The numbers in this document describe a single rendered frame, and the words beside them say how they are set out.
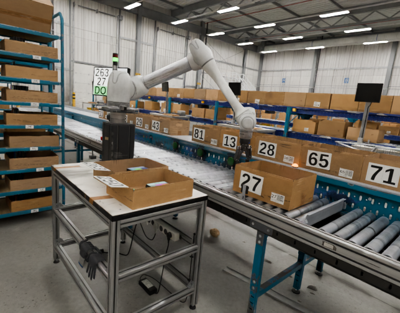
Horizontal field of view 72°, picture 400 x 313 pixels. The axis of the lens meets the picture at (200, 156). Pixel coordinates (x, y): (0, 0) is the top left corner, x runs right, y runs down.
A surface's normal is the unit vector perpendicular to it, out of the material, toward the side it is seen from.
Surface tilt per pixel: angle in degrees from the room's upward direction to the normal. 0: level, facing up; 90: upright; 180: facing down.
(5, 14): 123
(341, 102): 90
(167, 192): 91
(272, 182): 91
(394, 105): 89
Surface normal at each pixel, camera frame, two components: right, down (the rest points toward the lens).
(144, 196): 0.68, 0.21
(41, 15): 0.51, 0.70
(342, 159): -0.73, 0.07
